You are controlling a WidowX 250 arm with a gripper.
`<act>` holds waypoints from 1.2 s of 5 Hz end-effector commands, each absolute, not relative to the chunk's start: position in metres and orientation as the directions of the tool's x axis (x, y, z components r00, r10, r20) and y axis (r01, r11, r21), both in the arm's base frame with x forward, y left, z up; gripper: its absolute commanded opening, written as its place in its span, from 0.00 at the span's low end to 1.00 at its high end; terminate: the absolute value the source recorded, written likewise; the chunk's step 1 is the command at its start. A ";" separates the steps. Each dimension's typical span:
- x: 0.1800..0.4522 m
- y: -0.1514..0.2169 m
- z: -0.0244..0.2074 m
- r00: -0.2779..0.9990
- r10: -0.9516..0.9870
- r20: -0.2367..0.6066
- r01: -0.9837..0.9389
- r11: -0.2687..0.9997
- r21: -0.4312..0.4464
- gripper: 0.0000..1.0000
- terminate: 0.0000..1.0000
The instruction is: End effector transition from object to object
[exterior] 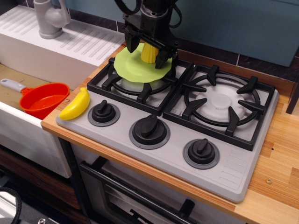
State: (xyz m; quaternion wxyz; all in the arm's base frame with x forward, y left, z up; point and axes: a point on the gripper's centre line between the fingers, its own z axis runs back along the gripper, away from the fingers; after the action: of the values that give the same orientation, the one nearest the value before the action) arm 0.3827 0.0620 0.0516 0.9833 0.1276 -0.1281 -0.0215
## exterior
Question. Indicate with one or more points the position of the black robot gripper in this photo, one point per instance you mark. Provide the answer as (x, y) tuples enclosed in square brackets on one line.
[(152, 26)]

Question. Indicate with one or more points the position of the yellow toy corn cob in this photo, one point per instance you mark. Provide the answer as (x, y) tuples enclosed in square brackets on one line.
[(149, 53)]

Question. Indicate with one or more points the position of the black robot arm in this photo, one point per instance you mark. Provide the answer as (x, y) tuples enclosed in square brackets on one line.
[(157, 4)]

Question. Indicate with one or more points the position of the light green plastic plate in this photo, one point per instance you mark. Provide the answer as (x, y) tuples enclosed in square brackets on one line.
[(131, 67)]

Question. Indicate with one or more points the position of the black left burner grate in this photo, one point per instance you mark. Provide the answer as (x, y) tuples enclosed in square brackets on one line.
[(150, 97)]

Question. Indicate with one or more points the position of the black burner grate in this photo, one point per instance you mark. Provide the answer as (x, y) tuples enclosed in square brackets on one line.
[(227, 107), (150, 97)]

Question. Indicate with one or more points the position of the white toy sink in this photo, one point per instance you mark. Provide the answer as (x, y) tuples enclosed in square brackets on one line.
[(27, 58)]

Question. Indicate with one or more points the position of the black left stove knob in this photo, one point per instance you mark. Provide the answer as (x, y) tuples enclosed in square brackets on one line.
[(104, 114)]

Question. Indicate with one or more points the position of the black stove knob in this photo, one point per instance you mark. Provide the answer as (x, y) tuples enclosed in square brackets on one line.
[(104, 114), (149, 133), (201, 154)]

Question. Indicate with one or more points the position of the black middle stove knob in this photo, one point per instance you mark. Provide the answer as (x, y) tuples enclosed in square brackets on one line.
[(149, 133)]

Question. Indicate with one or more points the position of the yellow toy banana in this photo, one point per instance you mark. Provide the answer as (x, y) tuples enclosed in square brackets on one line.
[(78, 105)]

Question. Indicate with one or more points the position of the grey toy faucet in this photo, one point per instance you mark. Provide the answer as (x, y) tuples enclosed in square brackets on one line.
[(51, 20)]

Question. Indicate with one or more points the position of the grey toy stove top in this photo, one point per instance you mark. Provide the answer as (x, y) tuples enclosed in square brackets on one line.
[(229, 178)]

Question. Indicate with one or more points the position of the black right burner grate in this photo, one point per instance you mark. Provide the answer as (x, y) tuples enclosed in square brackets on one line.
[(227, 107)]

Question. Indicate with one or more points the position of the black right stove knob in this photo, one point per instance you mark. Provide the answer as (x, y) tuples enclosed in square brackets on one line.
[(201, 154)]

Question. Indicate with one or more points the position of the toy oven door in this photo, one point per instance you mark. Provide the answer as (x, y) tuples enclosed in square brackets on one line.
[(181, 217)]

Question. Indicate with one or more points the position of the orange toy pot grey handle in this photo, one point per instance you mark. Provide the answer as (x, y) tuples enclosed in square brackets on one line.
[(39, 101)]

